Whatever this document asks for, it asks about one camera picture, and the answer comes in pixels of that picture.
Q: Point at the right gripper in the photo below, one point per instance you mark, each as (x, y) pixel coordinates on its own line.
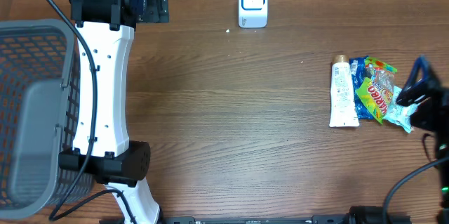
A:
(417, 86)

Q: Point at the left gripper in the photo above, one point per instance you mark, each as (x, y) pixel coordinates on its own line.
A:
(159, 5)

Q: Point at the light green wipes packet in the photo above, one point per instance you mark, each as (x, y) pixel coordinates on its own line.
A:
(400, 115)

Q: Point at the green Haribo candy bag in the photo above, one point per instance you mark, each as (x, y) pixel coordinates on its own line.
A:
(376, 91)

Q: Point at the blue Oreo cookie pack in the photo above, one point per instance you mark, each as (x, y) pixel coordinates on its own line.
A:
(357, 70)

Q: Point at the white tube with gold cap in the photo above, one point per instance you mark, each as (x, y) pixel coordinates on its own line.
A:
(342, 110)

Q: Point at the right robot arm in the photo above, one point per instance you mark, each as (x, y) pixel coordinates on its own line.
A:
(379, 214)

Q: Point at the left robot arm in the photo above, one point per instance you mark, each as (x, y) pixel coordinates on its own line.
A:
(101, 147)

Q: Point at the white barcode scanner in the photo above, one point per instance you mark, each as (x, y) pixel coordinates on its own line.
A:
(252, 13)

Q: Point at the grey plastic basket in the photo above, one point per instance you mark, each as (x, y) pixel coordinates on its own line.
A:
(39, 113)

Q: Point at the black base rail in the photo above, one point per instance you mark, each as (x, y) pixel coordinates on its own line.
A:
(317, 219)

